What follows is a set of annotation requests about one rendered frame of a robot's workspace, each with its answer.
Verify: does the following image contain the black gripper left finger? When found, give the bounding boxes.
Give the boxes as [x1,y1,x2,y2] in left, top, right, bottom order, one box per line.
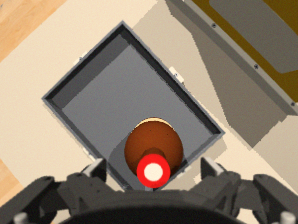
[0,158,132,224]

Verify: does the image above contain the grey square tray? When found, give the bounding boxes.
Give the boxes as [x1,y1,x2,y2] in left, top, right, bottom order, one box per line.
[41,20,226,191]

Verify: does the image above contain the brown glass bottle with cream label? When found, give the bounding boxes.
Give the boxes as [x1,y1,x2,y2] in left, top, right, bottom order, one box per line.
[124,117,183,188]

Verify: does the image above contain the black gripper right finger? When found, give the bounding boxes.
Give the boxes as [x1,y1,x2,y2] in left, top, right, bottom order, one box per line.
[171,157,298,224]

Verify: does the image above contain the yellow plastic crate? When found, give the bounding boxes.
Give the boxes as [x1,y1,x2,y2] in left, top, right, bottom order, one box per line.
[192,0,298,103]

